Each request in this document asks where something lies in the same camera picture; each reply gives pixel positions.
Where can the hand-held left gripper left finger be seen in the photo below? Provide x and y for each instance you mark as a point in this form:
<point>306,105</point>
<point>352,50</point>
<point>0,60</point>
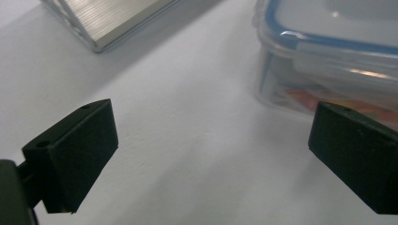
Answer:
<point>75,153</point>

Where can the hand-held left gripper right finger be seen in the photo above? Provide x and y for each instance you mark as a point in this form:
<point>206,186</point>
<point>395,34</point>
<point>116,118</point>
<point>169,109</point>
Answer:
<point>356,150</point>

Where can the clear container with blue-sealed lid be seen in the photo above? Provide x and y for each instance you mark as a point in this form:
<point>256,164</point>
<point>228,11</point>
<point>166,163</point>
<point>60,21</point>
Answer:
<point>328,59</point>

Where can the silver ribbed flat box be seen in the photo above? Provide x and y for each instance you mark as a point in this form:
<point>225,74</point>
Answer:
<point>109,18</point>

